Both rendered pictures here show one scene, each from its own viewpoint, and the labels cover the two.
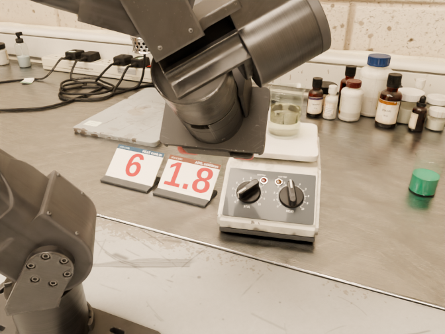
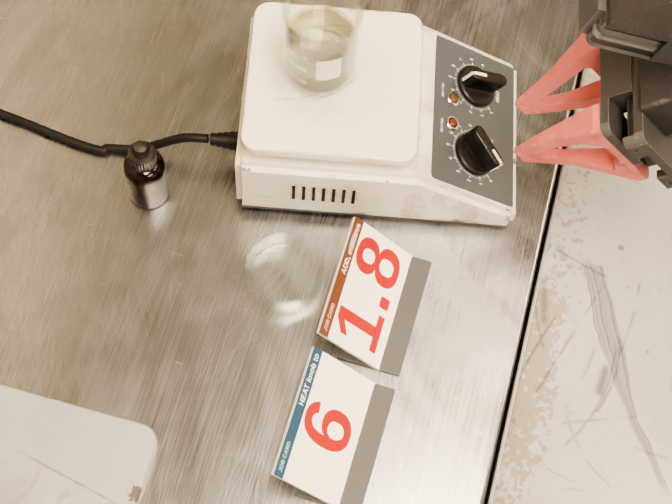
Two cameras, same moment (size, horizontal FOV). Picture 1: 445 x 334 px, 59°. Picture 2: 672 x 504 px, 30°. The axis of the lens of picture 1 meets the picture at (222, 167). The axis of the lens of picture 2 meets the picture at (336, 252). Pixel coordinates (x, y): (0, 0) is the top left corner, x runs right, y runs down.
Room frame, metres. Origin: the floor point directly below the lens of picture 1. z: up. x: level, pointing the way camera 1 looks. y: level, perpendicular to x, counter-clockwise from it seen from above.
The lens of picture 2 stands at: (0.63, 0.37, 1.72)
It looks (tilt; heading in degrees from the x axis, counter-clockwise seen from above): 66 degrees down; 257
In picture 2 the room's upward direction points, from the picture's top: 7 degrees clockwise
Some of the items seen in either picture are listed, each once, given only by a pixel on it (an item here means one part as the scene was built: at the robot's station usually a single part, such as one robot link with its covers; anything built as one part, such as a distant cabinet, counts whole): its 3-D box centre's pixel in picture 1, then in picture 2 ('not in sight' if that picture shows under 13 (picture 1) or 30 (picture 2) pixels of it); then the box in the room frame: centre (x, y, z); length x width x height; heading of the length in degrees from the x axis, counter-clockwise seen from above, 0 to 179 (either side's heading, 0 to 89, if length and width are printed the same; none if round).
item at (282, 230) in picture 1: (273, 171); (366, 117); (0.52, -0.08, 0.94); 0.22 x 0.13 x 0.08; 169
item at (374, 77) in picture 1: (374, 84); not in sight; (0.87, -0.34, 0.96); 0.07 x 0.07 x 0.13
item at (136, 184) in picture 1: (132, 167); (335, 430); (0.57, 0.15, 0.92); 0.09 x 0.06 x 0.04; 67
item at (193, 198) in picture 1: (187, 179); (376, 296); (0.53, 0.05, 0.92); 0.09 x 0.06 x 0.04; 67
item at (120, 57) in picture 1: (121, 60); not in sight; (1.15, 0.29, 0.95); 0.07 x 0.04 x 0.02; 158
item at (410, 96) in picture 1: (406, 105); not in sight; (0.82, -0.40, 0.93); 0.06 x 0.06 x 0.07
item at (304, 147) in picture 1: (277, 138); (334, 82); (0.54, -0.08, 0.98); 0.12 x 0.12 x 0.01; 79
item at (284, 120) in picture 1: (286, 109); (317, 34); (0.55, -0.09, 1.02); 0.06 x 0.05 x 0.08; 124
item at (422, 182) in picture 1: (426, 173); not in sight; (0.53, -0.31, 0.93); 0.04 x 0.04 x 0.06
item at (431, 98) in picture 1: (435, 108); not in sight; (0.82, -0.47, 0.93); 0.05 x 0.05 x 0.05
